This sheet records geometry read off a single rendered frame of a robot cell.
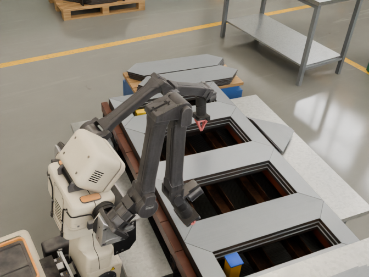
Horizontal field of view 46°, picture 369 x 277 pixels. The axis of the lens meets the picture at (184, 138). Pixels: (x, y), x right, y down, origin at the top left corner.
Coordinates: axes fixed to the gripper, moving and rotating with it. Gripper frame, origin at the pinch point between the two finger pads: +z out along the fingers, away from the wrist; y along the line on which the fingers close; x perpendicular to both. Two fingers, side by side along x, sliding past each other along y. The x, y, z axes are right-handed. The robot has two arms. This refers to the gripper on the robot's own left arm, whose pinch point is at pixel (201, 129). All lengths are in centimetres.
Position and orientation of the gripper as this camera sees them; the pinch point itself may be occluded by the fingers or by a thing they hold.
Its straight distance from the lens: 239.1
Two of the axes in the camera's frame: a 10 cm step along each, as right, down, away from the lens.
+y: -4.1, -3.7, 8.3
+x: -9.1, 2.0, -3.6
